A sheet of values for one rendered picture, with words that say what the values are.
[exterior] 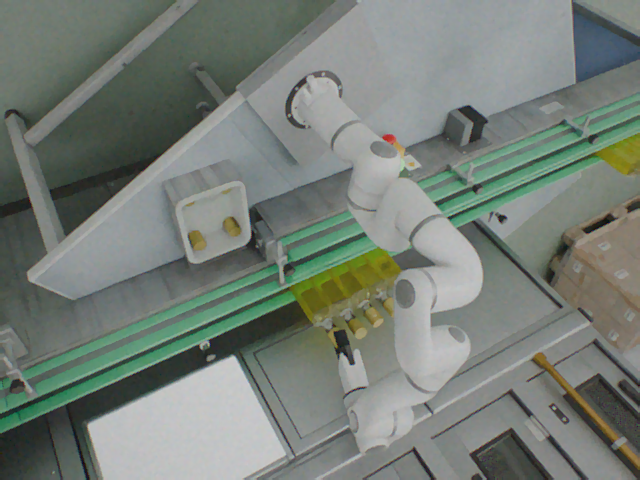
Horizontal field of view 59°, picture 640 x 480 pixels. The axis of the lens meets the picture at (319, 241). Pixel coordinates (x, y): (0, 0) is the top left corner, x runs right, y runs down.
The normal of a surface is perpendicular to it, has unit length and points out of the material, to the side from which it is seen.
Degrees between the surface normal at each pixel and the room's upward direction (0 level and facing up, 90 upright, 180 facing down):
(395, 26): 0
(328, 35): 3
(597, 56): 90
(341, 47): 3
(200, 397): 90
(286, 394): 90
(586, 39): 90
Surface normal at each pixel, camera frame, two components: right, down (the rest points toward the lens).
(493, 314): 0.00, -0.66
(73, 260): 0.49, 0.65
